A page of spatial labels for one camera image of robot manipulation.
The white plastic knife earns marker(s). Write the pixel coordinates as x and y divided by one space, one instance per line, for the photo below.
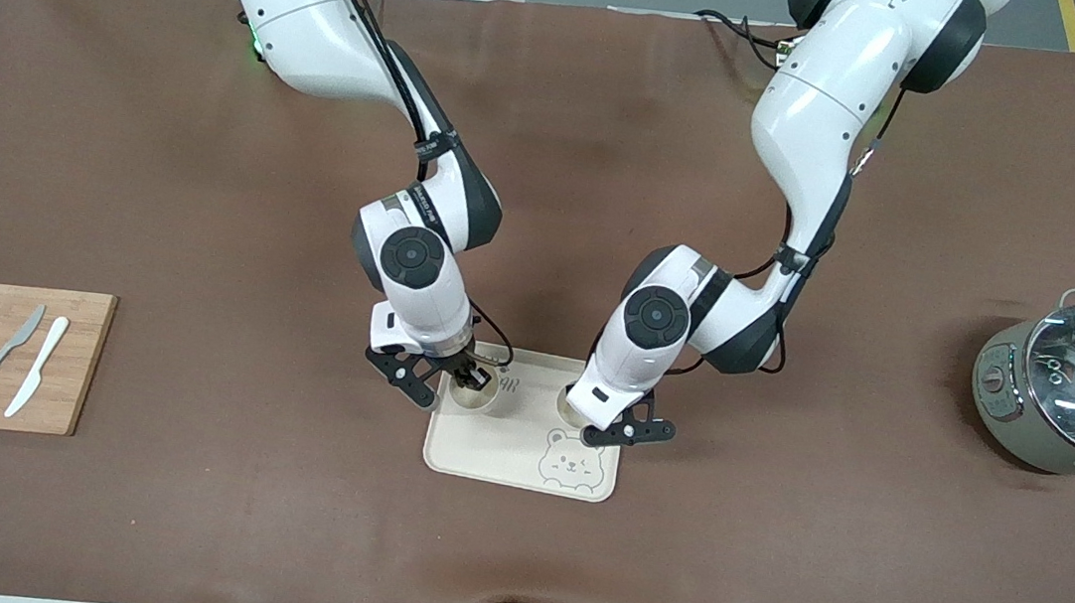
38 367

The white plastic cup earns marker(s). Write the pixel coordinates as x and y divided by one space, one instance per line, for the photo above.
479 403
568 407

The grey plastic knife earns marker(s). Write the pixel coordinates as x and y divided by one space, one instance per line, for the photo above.
1 353

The cream tray with bear print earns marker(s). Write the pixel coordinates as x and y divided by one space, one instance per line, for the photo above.
502 453

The yellow floor tape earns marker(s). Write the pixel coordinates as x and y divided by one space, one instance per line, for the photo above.
1073 26

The grey electric cooking pot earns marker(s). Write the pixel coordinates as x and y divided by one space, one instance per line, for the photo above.
1032 448

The wooden cutting board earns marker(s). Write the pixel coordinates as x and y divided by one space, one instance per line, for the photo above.
81 363

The brown table mat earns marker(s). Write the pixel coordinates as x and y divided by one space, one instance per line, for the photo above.
549 193

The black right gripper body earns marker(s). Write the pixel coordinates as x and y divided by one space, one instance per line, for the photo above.
464 364

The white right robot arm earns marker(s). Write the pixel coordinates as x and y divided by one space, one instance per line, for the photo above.
412 258

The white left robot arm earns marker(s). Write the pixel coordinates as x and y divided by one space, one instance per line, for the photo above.
655 319

